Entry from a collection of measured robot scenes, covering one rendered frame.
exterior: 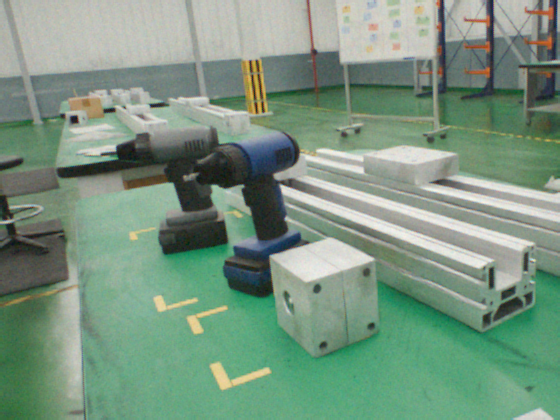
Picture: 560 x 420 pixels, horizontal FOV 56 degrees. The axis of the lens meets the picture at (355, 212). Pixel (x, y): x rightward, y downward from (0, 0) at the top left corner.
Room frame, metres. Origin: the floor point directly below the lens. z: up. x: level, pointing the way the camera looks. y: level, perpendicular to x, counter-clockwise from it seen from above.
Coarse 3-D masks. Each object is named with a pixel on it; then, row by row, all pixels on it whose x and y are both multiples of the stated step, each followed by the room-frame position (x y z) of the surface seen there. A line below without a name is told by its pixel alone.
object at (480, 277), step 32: (224, 192) 1.19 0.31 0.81; (288, 192) 0.93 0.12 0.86; (320, 192) 0.96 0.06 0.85; (352, 192) 0.89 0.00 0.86; (288, 224) 0.92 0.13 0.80; (320, 224) 0.82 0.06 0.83; (352, 224) 0.74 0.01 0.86; (384, 224) 0.70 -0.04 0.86; (416, 224) 0.73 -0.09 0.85; (448, 224) 0.68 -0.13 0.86; (384, 256) 0.68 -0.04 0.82; (416, 256) 0.63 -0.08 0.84; (448, 256) 0.57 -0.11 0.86; (480, 256) 0.56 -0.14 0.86; (512, 256) 0.58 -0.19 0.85; (416, 288) 0.62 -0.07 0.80; (448, 288) 0.59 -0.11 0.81; (480, 288) 0.53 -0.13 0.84; (512, 288) 0.57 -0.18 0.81; (480, 320) 0.53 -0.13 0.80
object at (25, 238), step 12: (0, 156) 3.41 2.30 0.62; (12, 156) 3.38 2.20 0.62; (0, 168) 3.17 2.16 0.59; (0, 192) 3.27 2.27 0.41; (0, 204) 3.26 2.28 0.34; (0, 216) 3.27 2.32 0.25; (12, 216) 3.28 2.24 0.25; (12, 228) 3.27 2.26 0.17; (0, 240) 3.25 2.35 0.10; (12, 240) 3.24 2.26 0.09; (24, 240) 3.21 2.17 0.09
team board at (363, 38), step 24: (336, 0) 7.10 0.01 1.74; (360, 0) 6.83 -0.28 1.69; (384, 0) 6.57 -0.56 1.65; (408, 0) 6.33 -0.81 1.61; (432, 0) 6.11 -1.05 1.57; (360, 24) 6.85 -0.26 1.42; (384, 24) 6.59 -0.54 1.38; (408, 24) 6.34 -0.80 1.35; (432, 24) 6.12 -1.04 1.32; (360, 48) 6.87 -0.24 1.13; (384, 48) 6.60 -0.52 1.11; (408, 48) 6.35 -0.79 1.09; (432, 48) 6.12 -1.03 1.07; (408, 120) 6.44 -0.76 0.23; (432, 120) 6.20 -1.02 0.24
